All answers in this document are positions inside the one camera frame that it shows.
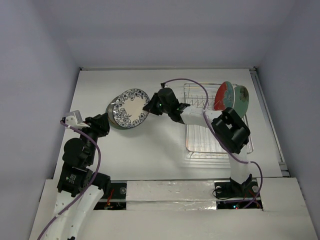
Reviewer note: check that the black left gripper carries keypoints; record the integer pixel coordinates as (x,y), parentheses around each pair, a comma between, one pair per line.
(99,123)

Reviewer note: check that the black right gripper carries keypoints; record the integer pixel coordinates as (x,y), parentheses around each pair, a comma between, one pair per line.
(154,104)

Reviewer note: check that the plain teal plate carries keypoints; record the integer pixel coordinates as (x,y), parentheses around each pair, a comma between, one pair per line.
(111,117)

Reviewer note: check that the blue white floral plate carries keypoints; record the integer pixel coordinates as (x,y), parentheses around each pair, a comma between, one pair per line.
(134,101)

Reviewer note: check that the red and teal plate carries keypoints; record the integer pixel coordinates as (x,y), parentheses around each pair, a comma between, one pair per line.
(224,97)

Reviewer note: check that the light green floral plate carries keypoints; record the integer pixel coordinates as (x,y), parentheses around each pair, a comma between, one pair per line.
(241,100)

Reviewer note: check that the beige bird plate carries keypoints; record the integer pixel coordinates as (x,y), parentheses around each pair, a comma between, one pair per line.
(116,112)

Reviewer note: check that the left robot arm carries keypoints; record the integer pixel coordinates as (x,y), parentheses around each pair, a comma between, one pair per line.
(79,188)

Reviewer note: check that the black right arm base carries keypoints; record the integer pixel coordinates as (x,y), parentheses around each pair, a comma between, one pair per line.
(225,190)

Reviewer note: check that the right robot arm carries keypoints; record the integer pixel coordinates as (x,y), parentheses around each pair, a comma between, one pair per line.
(226,126)

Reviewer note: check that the silver foil covered bar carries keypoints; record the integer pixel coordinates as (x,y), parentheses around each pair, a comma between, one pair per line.
(171,195)

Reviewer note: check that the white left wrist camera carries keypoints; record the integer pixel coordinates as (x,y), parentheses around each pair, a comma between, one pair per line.
(74,119)

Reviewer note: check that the metal wire dish rack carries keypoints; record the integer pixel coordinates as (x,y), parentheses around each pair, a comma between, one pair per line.
(199,140)

